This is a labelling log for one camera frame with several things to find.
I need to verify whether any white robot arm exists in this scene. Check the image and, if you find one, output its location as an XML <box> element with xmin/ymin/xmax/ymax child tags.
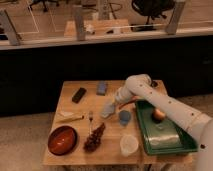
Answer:
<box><xmin>114</xmin><ymin>74</ymin><xmax>213</xmax><ymax>171</ymax></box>

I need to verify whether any green plastic tray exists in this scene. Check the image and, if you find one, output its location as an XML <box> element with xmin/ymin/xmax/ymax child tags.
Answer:
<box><xmin>135</xmin><ymin>100</ymin><xmax>198</xmax><ymax>155</ymax></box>

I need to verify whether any blue sponge block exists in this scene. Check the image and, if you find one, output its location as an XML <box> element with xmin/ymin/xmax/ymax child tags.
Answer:
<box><xmin>96</xmin><ymin>81</ymin><xmax>107</xmax><ymax>96</ymax></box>

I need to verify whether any orange carrot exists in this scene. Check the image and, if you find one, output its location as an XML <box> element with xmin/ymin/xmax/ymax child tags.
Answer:
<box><xmin>119</xmin><ymin>96</ymin><xmax>139</xmax><ymax>109</ymax></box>

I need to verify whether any black rectangular box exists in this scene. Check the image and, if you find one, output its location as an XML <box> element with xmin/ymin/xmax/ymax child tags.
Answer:
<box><xmin>72</xmin><ymin>87</ymin><xmax>86</xmax><ymax>103</ymax></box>

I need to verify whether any silver fork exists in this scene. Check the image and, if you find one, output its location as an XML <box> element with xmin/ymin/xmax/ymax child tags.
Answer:
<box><xmin>88</xmin><ymin>111</ymin><xmax>93</xmax><ymax>135</ymax></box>

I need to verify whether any blue plastic cup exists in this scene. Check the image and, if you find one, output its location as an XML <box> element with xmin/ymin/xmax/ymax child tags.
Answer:
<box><xmin>119</xmin><ymin>110</ymin><xmax>131</xmax><ymax>126</ymax></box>

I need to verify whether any wooden table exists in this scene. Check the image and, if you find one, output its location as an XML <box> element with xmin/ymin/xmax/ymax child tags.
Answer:
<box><xmin>43</xmin><ymin>80</ymin><xmax>192</xmax><ymax>166</ymax></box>

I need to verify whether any small dark jar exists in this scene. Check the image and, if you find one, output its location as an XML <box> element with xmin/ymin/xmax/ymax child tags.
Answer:
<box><xmin>151</xmin><ymin>80</ymin><xmax>158</xmax><ymax>88</ymax></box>

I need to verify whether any yellow banana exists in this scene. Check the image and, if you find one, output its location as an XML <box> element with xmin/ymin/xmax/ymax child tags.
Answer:
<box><xmin>59</xmin><ymin>112</ymin><xmax>84</xmax><ymax>122</ymax></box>

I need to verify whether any orange round fruit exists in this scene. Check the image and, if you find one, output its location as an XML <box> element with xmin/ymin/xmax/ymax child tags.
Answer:
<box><xmin>153</xmin><ymin>108</ymin><xmax>166</xmax><ymax>121</ymax></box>

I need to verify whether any red brown bowl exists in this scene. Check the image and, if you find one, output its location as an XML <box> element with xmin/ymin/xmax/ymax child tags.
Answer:
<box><xmin>48</xmin><ymin>126</ymin><xmax>78</xmax><ymax>155</ymax></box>

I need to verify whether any black office chair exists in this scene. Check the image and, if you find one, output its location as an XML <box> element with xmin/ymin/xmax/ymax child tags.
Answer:
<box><xmin>131</xmin><ymin>0</ymin><xmax>175</xmax><ymax>31</ymax></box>

